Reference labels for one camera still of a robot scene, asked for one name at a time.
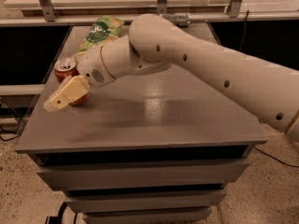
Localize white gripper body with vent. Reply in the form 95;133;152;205
77;46;116;87

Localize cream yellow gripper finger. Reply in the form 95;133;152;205
43;75;90;112

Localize red Coca-Cola can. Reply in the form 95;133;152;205
53;57;91;106

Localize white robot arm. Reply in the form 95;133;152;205
44;14;299;142

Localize silver can lying sideways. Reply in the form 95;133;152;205
161;13;191;28

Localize green chip bag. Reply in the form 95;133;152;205
78;15;124;54

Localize grey drawer cabinet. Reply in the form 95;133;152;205
14;22;269;224

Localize top grey drawer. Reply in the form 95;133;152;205
37;158;249;190

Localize grey drawer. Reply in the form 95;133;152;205
83;207;211;224
37;158;249;190
65;189;226;213

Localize middle grey drawer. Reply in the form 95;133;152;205
65;189;226;213

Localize bottom grey drawer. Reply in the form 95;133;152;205
83;207;211;224

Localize metal railing frame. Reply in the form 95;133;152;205
0;0;299;27

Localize black cable on left floor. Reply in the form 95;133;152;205
0;125;22;142

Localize black cable on floor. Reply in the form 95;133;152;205
253;147;299;169
0;125;22;142

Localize black cable on right floor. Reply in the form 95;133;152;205
253;147;299;169

